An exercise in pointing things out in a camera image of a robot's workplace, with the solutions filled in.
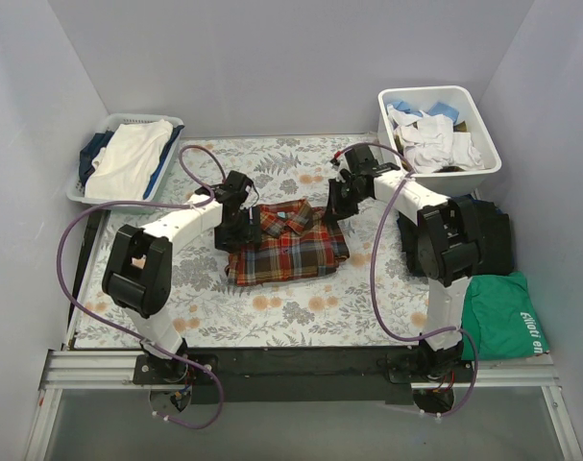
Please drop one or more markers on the navy blue garment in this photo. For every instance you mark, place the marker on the navy blue garment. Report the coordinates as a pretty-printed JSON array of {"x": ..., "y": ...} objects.
[{"x": 90, "y": 152}]

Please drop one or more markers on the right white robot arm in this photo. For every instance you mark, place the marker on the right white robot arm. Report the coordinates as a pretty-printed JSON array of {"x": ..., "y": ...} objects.
[{"x": 449, "y": 243}]

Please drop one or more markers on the black folded shirt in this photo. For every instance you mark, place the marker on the black folded shirt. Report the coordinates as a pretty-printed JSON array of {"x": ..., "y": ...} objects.
[{"x": 495, "y": 229}]

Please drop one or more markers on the light blue garment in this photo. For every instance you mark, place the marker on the light blue garment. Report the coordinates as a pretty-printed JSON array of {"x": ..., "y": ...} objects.
[{"x": 438, "y": 108}]

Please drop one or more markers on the plaid long sleeve shirt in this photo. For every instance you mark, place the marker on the plaid long sleeve shirt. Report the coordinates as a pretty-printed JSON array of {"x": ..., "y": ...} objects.
[{"x": 298, "y": 241}]

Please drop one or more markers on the aluminium frame rail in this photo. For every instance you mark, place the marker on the aluminium frame rail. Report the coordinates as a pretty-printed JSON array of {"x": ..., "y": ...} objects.
[{"x": 101, "y": 369}]

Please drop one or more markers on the grey perforated basket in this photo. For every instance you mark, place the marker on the grey perforated basket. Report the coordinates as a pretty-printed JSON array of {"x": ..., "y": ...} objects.
[{"x": 75, "y": 191}]

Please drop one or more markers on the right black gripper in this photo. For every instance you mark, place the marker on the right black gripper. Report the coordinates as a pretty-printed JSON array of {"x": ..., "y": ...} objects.
[{"x": 341, "y": 203}]

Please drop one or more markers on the white plastic bin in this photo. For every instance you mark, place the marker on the white plastic bin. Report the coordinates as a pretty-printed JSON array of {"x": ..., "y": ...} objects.
[{"x": 424, "y": 98}]

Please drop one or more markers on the white folded garment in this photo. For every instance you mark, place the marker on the white folded garment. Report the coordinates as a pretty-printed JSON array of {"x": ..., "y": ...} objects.
[{"x": 124, "y": 168}]

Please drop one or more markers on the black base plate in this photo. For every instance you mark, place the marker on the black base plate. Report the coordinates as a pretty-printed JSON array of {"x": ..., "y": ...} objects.
[{"x": 384, "y": 374}]

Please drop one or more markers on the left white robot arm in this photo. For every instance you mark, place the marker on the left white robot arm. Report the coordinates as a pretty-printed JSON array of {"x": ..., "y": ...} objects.
[{"x": 138, "y": 275}]

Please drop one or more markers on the floral table mat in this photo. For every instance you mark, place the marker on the floral table mat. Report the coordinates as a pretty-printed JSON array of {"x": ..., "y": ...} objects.
[{"x": 335, "y": 310}]

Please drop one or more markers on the green shirt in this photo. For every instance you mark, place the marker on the green shirt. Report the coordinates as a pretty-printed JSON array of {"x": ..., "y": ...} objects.
[{"x": 501, "y": 320}]

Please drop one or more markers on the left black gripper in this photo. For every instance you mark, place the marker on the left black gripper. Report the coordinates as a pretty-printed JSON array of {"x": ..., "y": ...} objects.
[{"x": 240, "y": 235}]

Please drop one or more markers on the white crumpled clothes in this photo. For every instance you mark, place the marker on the white crumpled clothes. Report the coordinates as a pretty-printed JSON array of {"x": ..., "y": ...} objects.
[{"x": 435, "y": 144}]

